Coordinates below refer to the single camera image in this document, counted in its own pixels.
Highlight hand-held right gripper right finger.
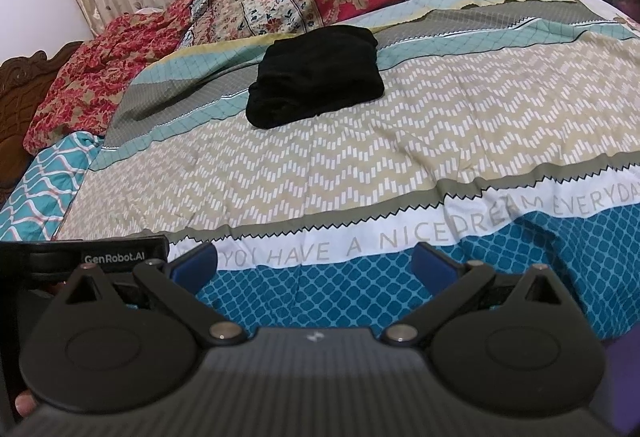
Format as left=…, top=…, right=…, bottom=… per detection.
left=381, top=241, right=568, bottom=347

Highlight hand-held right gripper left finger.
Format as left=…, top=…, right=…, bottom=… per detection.
left=62, top=242, right=248, bottom=347

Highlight black pants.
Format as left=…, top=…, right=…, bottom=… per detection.
left=245, top=24, right=386, bottom=130

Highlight person's left hand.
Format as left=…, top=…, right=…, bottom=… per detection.
left=15, top=392, right=39, bottom=420

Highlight teal wave pattern pillow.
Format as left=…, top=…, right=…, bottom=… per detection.
left=0, top=132, right=103, bottom=243

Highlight patterned bed sheet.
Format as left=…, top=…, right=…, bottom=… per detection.
left=55, top=0, right=640, bottom=343

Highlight carved wooden headboard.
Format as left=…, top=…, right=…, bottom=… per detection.
left=0, top=41, right=83, bottom=208

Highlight purple cloth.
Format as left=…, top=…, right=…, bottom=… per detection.
left=597, top=329, right=640, bottom=433

